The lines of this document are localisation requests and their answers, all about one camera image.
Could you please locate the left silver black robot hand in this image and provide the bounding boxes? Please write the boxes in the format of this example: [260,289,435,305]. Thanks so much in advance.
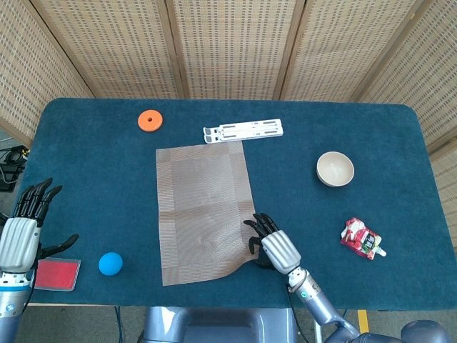
[0,177,80,274]

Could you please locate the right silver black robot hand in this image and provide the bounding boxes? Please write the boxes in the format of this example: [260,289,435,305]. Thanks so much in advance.
[243,213,303,275]

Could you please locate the brown woven placemat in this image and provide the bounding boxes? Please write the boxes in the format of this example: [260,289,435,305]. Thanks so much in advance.
[155,141,256,287]

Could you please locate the beige bowl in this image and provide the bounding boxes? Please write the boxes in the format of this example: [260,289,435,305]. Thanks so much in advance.
[316,151,356,187]

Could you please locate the red ink pad case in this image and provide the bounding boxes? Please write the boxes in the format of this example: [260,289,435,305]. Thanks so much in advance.
[34,257,82,292]

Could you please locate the red drink pouch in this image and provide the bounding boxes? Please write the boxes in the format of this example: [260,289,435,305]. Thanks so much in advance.
[339,217,387,260]

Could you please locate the blue ball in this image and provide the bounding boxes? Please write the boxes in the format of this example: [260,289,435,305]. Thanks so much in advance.
[98,252,124,277]

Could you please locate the grey-blue robot torso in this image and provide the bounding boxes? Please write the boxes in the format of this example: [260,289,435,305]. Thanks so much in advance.
[141,307,297,343]

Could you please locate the white folding stand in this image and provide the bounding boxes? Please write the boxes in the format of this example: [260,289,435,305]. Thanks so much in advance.
[203,118,286,144]

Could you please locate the blue velvet tablecloth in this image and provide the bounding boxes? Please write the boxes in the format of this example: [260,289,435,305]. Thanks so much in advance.
[0,98,457,311]

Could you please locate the orange disc with hole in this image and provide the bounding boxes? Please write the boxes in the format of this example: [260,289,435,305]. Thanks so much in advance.
[137,110,164,133]

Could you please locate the woven screen panel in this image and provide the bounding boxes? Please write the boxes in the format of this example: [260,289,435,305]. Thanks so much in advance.
[273,0,428,103]
[428,141,457,249]
[164,0,307,101]
[0,0,96,148]
[30,0,189,100]
[351,0,457,153]

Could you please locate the black floor equipment with cables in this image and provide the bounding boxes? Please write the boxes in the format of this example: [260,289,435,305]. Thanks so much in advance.
[0,145,30,192]

